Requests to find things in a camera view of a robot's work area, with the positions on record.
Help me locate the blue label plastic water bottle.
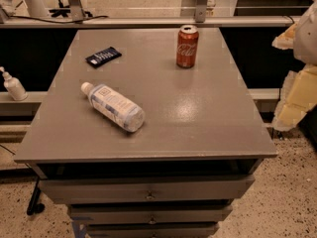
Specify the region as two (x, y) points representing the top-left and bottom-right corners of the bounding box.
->
(81, 82), (145, 133)

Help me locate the middle grey drawer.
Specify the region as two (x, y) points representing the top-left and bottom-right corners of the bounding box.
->
(69, 204), (232, 224)

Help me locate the red cola can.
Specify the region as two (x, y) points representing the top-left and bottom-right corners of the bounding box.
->
(176, 25), (199, 68)

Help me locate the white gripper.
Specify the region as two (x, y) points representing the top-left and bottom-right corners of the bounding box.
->
(271, 2), (317, 131)

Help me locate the top grey drawer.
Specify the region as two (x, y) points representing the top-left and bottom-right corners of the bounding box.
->
(40, 175), (255, 204)

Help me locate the black caster wheel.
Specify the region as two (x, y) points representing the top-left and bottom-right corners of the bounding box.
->
(27, 180), (46, 216)

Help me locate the bottom grey drawer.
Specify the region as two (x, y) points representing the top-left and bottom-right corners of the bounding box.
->
(87, 222), (219, 238)

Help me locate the grey drawer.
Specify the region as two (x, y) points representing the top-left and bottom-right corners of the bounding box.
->
(87, 222), (219, 238)
(69, 204), (232, 224)
(40, 175), (255, 204)

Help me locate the white pump dispenser bottle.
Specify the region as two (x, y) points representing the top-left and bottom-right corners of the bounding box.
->
(0, 66), (28, 101)

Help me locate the grey metal post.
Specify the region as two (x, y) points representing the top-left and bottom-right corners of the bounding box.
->
(68, 0), (85, 21)

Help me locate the black cable on shelf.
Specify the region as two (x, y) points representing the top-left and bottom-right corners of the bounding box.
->
(6, 14), (110, 25)

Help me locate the grey metal upright bracket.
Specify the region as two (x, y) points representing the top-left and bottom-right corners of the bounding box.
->
(194, 0), (208, 23)

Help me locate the dark blue snack bar wrapper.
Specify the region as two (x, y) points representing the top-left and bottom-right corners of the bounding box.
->
(85, 47), (122, 67)

